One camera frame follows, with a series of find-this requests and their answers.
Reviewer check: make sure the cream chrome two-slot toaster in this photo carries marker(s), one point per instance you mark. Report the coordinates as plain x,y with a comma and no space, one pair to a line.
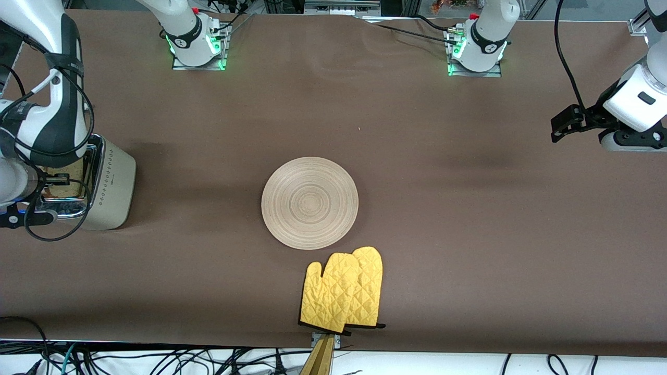
112,182

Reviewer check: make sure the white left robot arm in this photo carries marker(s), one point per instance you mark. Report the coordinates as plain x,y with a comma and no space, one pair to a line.
490,39

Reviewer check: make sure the slice of brown bread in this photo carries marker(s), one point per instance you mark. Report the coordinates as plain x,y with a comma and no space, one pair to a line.
73,172

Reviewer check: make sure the aluminium frame profile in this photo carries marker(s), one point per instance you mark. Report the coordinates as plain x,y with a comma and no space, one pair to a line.
638,23

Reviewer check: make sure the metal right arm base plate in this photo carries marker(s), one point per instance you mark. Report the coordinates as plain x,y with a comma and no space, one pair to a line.
200,67

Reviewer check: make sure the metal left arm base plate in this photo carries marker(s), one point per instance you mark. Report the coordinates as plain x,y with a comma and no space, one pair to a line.
471,73

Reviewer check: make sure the yellow quilted oven mitt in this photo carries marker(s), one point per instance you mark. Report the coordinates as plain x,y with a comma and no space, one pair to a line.
331,297
369,291

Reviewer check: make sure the silver metal box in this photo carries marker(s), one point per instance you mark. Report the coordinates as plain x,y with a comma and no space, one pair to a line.
341,6

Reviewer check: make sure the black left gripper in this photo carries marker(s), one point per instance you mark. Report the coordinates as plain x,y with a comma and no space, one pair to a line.
597,114

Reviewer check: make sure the brass stand with metal bracket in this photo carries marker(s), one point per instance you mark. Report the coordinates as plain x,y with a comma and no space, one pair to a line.
322,357

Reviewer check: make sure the round wooden plate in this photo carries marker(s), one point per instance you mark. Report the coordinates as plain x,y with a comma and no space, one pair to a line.
310,203

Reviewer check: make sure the brown table mat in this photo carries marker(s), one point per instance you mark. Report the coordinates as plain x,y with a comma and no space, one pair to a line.
333,114

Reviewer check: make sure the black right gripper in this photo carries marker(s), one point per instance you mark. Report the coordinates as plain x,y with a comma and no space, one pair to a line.
53,180

